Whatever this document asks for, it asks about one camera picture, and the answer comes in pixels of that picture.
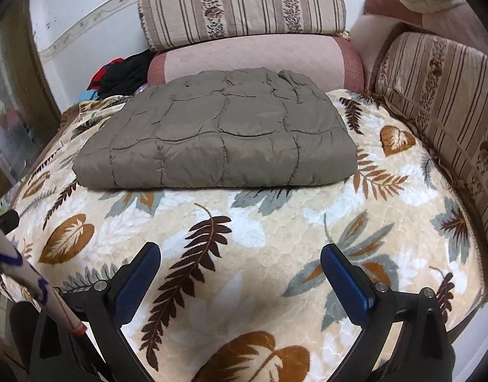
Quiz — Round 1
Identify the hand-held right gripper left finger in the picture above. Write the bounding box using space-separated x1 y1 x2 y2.
28 242 162 382

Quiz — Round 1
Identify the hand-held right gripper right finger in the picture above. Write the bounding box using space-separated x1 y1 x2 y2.
320 244 456 382

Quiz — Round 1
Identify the olive quilted puffer jacket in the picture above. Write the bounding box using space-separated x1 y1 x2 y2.
73 68 358 188

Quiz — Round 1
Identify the pile of dark clothes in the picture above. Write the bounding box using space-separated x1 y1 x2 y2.
87 50 165 98

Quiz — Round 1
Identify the leaf print plush blanket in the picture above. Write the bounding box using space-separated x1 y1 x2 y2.
0 88 487 382

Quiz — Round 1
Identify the white rod with blue marks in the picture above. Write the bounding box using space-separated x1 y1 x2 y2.
0 215 88 335

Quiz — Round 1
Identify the small black object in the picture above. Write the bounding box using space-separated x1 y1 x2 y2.
0 210 20 232

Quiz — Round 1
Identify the wooden framed glass door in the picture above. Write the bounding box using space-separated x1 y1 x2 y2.
0 20 62 208

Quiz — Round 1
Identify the striped floral cushion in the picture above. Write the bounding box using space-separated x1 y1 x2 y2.
371 30 488 287
138 0 348 52

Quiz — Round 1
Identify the pink bolster cushion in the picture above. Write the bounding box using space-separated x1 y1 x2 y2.
146 34 365 90

